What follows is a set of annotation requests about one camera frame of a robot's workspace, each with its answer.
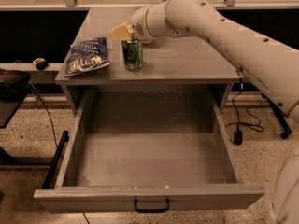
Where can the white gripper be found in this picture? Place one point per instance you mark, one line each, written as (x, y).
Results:
(138, 24)

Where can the green soda can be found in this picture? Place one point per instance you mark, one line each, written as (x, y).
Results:
(132, 54)

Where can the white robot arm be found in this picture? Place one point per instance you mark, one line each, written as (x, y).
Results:
(271, 66)

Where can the grey drawer cabinet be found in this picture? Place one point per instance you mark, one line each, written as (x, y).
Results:
(167, 62)

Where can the open grey top drawer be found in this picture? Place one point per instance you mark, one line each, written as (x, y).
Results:
(150, 146)

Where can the blue chip bag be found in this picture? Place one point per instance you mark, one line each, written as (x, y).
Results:
(87, 56)

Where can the black tape measure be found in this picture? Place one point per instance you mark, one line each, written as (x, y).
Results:
(40, 63)

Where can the black chair at left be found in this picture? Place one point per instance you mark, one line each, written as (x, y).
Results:
(14, 86)

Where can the black bar on floor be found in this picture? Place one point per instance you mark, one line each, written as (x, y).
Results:
(55, 160)

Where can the black cart leg with caster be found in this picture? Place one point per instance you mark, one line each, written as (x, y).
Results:
(286, 130)

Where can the black drawer handle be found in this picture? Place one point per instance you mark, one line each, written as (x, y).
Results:
(151, 206)

